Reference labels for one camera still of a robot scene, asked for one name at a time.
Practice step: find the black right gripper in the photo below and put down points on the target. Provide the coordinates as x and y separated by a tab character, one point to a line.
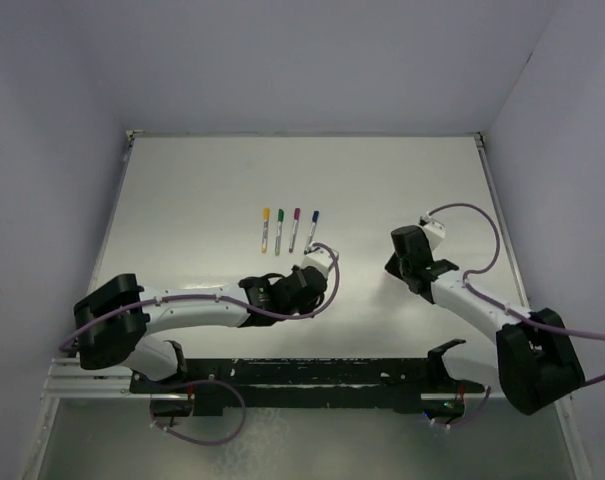
392	266

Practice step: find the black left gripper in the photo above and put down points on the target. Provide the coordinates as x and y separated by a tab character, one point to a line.
309	306

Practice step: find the blue pen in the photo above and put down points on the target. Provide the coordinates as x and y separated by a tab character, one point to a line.
310	236

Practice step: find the purple pen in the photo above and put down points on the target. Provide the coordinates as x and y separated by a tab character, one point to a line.
293	235

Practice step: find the green pen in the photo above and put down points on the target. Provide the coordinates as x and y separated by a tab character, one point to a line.
278	237

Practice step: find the yellow pen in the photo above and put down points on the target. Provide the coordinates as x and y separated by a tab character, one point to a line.
265	235

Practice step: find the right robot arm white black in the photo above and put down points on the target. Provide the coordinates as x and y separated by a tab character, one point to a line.
535	363

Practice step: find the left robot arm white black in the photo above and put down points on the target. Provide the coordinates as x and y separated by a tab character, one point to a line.
119	321

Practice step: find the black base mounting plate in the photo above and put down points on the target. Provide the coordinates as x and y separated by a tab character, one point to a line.
209	386

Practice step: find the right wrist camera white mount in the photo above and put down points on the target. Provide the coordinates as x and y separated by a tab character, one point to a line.
434	230

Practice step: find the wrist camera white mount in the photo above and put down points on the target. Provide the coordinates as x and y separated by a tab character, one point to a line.
319	260
434	230

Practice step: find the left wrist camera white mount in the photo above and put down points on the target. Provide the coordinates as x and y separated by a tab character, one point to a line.
319	260

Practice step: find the aluminium frame rail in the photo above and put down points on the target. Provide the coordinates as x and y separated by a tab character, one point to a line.
189	216

